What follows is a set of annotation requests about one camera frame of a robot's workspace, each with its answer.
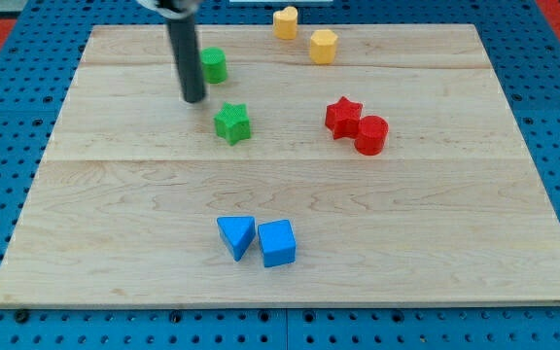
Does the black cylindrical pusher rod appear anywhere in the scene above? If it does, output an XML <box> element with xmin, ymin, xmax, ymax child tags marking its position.
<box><xmin>157</xmin><ymin>0</ymin><xmax>206</xmax><ymax>103</ymax></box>

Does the green cylinder block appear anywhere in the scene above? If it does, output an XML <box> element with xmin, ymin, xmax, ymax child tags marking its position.
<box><xmin>200</xmin><ymin>47</ymin><xmax>228</xmax><ymax>84</ymax></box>

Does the green star block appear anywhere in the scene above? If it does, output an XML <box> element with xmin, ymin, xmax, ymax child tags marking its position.
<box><xmin>213</xmin><ymin>102</ymin><xmax>251</xmax><ymax>146</ymax></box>

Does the red star block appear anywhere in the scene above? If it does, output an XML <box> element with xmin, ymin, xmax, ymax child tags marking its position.
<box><xmin>325</xmin><ymin>96</ymin><xmax>363</xmax><ymax>139</ymax></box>

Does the yellow heart block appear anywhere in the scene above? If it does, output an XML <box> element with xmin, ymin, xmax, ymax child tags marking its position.
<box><xmin>272</xmin><ymin>6</ymin><xmax>298</xmax><ymax>40</ymax></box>

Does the yellow hexagon block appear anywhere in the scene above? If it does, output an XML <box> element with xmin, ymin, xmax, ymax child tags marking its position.
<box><xmin>309</xmin><ymin>29</ymin><xmax>338</xmax><ymax>65</ymax></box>

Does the blue triangle block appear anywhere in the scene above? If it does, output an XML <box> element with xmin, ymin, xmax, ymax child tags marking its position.
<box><xmin>216</xmin><ymin>216</ymin><xmax>256</xmax><ymax>262</ymax></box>

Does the red cylinder block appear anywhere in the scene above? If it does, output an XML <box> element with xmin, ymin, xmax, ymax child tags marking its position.
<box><xmin>354</xmin><ymin>115</ymin><xmax>389</xmax><ymax>156</ymax></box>

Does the blue cube block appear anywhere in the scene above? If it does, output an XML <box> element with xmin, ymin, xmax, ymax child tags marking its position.
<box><xmin>258</xmin><ymin>220</ymin><xmax>297</xmax><ymax>267</ymax></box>

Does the wooden board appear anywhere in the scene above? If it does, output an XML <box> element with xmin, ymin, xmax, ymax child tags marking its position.
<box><xmin>0</xmin><ymin>24</ymin><xmax>560</xmax><ymax>309</ymax></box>

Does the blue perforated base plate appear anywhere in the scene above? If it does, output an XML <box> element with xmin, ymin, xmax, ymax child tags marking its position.
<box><xmin>0</xmin><ymin>0</ymin><xmax>560</xmax><ymax>349</ymax></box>

